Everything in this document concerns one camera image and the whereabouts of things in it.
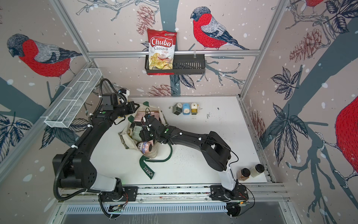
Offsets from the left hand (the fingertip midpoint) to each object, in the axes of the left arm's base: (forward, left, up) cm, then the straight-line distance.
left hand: (140, 102), depth 83 cm
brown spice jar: (-37, -58, -16) cm, 70 cm away
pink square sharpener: (-2, -8, -9) cm, 12 cm away
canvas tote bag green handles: (-16, +6, -13) cm, 21 cm away
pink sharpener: (-5, +2, -7) cm, 9 cm away
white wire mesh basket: (-12, +37, +5) cm, 39 cm away
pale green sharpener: (-16, +3, -13) cm, 21 cm away
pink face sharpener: (-22, -4, -17) cm, 28 cm away
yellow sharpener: (+12, -34, -22) cm, 42 cm away
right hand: (-15, -2, -12) cm, 19 cm away
